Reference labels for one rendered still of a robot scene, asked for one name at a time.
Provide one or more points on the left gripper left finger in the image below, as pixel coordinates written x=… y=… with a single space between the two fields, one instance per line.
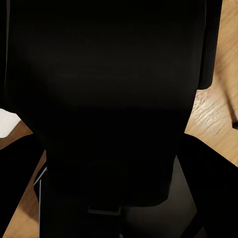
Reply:
x=17 y=165

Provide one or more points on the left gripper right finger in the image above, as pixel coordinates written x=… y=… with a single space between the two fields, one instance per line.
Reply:
x=213 y=183

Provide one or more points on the digital camera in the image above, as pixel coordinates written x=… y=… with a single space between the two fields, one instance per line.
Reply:
x=108 y=87

